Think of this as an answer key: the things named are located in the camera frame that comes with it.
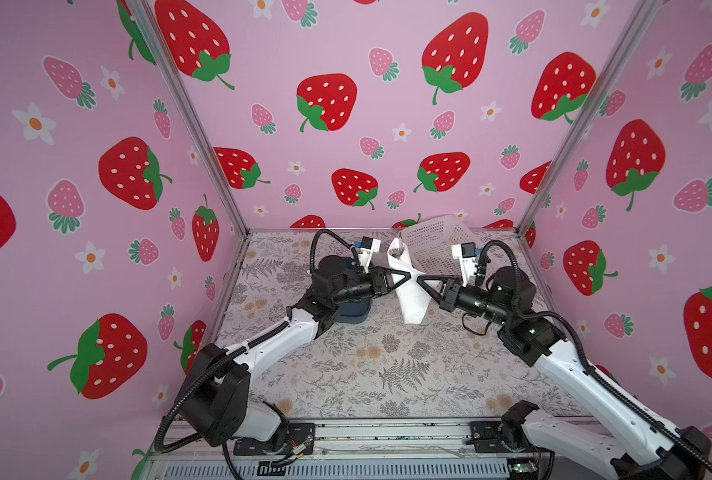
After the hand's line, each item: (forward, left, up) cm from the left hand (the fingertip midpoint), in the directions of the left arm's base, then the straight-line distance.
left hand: (410, 279), depth 68 cm
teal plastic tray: (+7, +14, -27) cm, 31 cm away
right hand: (-2, -1, +2) cm, 3 cm away
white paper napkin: (-3, -1, -3) cm, 5 cm away
